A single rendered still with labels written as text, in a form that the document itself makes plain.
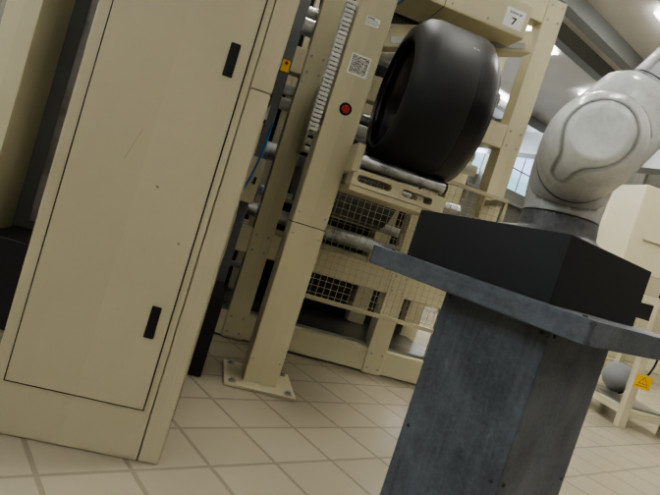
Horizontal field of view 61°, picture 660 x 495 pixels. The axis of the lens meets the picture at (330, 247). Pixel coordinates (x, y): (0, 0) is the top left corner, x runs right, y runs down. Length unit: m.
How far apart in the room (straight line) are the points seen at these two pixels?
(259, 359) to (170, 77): 1.16
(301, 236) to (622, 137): 1.31
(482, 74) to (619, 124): 1.11
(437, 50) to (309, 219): 0.72
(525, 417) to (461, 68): 1.25
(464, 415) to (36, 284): 0.94
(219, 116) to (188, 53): 0.15
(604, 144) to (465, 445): 0.61
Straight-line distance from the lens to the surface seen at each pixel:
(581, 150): 0.98
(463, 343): 1.19
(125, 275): 1.34
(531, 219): 1.21
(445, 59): 2.01
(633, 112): 1.00
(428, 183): 2.08
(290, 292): 2.08
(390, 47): 2.60
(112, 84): 1.34
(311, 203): 2.05
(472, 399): 1.17
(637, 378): 3.86
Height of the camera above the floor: 0.68
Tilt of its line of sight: 3 degrees down
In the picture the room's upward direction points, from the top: 18 degrees clockwise
